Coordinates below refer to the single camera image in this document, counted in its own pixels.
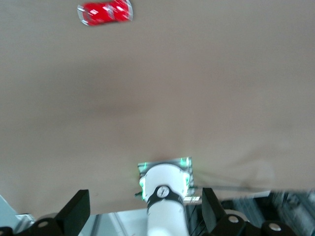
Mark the red beetle toy car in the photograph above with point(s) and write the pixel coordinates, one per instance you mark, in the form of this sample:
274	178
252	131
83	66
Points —
103	12

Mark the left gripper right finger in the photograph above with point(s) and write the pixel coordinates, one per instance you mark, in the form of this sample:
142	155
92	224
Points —
214	211

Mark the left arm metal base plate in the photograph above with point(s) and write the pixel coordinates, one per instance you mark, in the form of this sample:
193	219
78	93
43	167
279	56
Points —
187	163

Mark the aluminium frame rack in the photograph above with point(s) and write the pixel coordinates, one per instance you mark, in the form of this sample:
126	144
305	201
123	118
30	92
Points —
290	204

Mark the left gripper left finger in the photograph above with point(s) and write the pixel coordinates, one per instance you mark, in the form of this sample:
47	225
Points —
73	211

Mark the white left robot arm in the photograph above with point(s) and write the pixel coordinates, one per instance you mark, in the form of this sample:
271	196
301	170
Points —
165	216

